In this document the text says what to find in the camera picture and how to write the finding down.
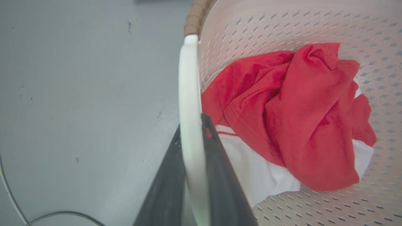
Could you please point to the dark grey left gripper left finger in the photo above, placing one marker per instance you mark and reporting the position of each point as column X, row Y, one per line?
column 166, row 191

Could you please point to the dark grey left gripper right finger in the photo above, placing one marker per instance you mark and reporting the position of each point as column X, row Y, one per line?
column 226, row 188

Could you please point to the white perforated plastic laundry basket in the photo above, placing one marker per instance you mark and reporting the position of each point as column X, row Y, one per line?
column 314, row 25

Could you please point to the white garment with red stripes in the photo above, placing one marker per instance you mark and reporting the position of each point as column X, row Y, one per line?
column 260, row 175

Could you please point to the red t-shirt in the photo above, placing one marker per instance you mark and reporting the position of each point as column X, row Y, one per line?
column 301, row 119

